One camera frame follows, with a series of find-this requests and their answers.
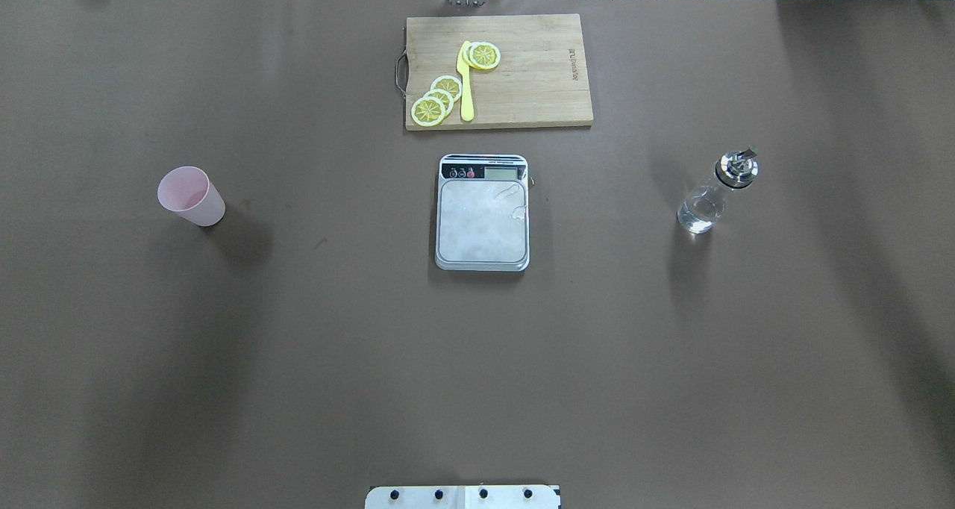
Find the digital kitchen scale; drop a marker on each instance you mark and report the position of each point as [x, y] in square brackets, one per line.
[482, 213]

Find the wooden cutting board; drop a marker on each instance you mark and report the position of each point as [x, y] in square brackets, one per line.
[541, 81]

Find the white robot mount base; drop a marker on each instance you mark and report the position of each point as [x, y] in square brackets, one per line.
[465, 496]

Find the lemon slice by knife tip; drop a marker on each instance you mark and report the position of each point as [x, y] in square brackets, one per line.
[483, 55]

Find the middle lemon slice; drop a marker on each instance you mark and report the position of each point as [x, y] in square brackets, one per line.
[444, 97]

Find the yellow plastic knife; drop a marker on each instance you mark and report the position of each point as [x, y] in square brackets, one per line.
[467, 111]

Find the glass sauce bottle metal spout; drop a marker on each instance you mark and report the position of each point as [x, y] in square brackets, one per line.
[706, 203]

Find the pink plastic cup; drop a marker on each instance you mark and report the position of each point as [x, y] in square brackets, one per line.
[188, 192]

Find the lemon slice near handle end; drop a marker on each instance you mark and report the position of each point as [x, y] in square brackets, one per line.
[428, 111]

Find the lemon slice under tip slice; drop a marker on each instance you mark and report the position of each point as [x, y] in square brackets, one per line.
[465, 54]

